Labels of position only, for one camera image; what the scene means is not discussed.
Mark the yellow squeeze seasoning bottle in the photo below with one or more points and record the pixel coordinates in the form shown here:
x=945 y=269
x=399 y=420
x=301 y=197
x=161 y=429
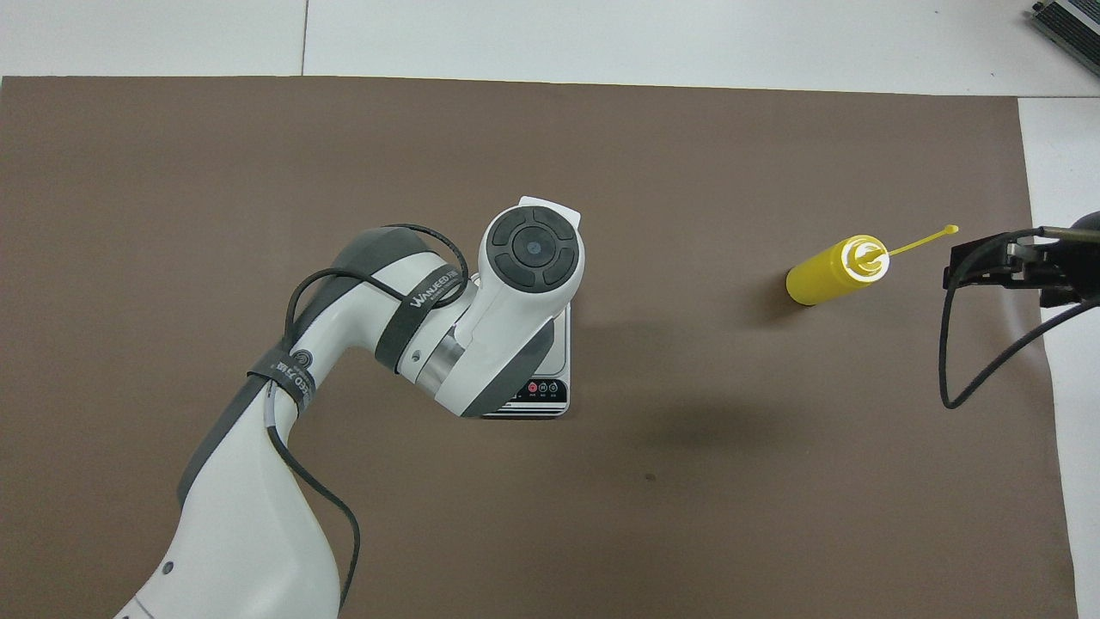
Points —
x=821 y=277

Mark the grey finned metal device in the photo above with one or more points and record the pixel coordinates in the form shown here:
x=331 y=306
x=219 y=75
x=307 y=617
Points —
x=1074 y=21

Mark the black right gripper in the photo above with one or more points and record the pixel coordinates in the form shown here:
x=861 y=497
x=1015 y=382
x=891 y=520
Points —
x=1074 y=271

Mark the brown table mat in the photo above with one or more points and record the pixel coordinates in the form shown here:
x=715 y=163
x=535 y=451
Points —
x=773 y=473

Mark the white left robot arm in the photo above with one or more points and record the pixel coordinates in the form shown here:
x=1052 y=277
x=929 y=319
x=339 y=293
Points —
x=249 y=533

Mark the silver digital kitchen scale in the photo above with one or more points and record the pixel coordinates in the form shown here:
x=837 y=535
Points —
x=550 y=400

